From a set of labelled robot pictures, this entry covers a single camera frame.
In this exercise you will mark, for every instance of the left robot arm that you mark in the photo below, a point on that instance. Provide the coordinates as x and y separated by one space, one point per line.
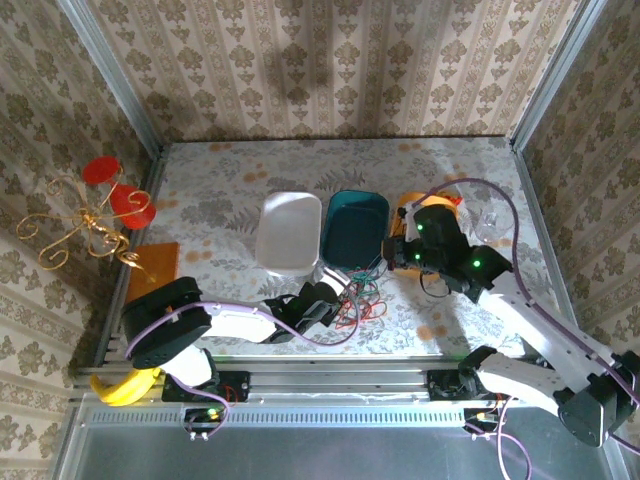
165 325

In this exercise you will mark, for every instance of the teal plastic bin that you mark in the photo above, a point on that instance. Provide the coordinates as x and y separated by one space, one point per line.
352 232

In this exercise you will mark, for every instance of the red snack wrapper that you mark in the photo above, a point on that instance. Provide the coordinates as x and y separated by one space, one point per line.
455 200

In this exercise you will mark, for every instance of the orange plastic bin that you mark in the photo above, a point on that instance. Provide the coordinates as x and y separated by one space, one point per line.
435 197

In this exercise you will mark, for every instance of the clear glass cup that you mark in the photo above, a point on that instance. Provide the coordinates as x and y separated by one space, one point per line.
492 225

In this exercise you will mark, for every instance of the white plastic bin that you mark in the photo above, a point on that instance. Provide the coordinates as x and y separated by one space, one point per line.
287 235

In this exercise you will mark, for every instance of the small circuit board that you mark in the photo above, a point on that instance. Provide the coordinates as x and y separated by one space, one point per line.
480 416
205 415

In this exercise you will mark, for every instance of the orange flat board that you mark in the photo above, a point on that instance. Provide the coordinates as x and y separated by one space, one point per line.
152 270

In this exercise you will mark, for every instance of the yellow banana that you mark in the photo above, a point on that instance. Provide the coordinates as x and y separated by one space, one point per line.
122 392

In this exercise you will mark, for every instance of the red plastic goblet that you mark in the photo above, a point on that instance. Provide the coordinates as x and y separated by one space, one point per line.
132 207

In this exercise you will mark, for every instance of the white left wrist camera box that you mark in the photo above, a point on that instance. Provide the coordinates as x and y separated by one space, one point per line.
334 280

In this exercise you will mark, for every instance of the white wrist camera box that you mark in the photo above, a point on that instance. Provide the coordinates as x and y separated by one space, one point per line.
407 211
334 280

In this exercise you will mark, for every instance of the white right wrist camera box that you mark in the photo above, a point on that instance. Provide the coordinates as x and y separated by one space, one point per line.
407 211

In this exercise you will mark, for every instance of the aluminium frame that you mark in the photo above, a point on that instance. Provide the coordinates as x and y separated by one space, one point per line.
320 385

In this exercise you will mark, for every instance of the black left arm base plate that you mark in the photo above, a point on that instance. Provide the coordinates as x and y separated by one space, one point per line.
235 386

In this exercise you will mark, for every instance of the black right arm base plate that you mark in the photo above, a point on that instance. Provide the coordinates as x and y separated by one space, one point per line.
442 387

